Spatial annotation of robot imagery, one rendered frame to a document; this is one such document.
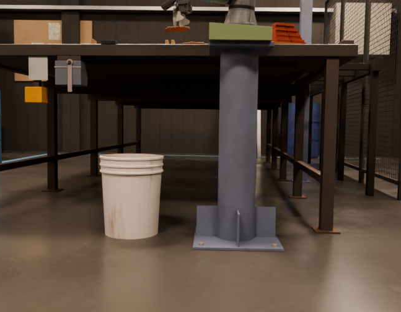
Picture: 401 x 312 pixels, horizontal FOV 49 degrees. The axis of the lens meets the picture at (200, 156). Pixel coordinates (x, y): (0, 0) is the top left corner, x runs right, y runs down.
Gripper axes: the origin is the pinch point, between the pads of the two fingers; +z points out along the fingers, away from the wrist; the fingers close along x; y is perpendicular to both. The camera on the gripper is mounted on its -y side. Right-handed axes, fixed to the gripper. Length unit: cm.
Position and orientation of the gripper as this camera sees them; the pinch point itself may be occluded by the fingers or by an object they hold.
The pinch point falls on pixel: (177, 28)
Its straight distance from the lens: 254.2
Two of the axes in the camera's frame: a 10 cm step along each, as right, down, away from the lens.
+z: -0.2, 10.0, 0.9
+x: 3.0, -0.8, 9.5
